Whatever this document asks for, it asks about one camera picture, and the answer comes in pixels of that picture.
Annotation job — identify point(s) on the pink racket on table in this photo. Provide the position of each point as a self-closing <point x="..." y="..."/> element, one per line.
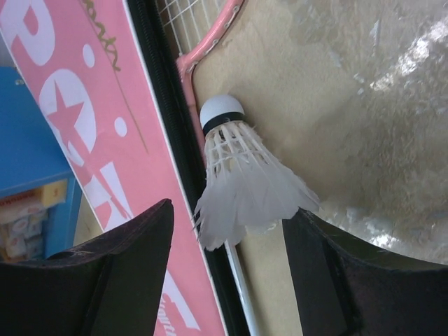
<point x="193" y="30"/>

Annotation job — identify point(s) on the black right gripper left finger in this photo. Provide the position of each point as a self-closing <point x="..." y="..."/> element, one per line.
<point x="109" y="285"/>

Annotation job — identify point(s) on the blue shelf unit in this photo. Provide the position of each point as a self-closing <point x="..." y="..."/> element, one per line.
<point x="31" y="157"/>

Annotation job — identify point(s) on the pink racket cover bag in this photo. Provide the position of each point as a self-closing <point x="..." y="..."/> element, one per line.
<point x="106" y="81"/>

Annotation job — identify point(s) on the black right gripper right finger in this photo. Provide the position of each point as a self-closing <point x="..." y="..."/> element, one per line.
<point x="346" y="286"/>

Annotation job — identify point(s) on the white feather shuttlecock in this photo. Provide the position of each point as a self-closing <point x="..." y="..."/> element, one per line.
<point x="247" y="188"/>

